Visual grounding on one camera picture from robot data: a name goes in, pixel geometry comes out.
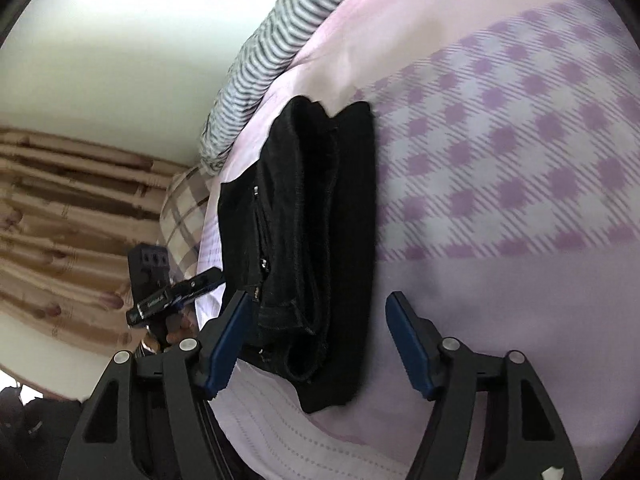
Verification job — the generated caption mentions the black denim pants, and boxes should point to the black denim pants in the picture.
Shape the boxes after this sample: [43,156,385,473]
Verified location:
[217,96,376,414]

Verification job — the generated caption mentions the dark gloved hand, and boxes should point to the dark gloved hand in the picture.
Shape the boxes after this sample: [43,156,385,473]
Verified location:
[141,308,198,354]

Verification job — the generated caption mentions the plaid beige pillow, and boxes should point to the plaid beige pillow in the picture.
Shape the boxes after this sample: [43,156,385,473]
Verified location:
[158,166,212,282]

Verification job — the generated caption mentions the beige floral curtain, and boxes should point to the beige floral curtain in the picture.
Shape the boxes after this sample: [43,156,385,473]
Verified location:
[0,127,194,361]

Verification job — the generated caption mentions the grey striped blanket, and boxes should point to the grey striped blanket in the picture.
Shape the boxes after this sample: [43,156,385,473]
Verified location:
[200,0,343,176]

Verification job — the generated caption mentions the pink checked bed sheet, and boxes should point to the pink checked bed sheet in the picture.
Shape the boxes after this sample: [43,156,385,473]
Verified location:
[213,0,639,479]

